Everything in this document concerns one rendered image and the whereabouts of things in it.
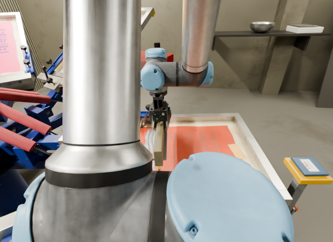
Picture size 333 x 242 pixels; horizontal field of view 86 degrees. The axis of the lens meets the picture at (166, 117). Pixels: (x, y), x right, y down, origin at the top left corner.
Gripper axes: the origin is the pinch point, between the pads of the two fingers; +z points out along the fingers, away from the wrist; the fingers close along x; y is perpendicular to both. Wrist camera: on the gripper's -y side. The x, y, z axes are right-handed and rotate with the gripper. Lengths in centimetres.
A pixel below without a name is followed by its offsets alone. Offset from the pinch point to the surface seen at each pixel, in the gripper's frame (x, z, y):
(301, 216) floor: 114, 109, -19
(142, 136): -11.3, 13.6, -11.9
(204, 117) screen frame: 25.3, 10.9, -25.6
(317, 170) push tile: 65, 12, 15
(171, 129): 4.9, 13.6, -17.6
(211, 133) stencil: 27.3, 13.6, -13.2
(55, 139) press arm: -52, 5, 0
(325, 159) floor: 182, 109, -85
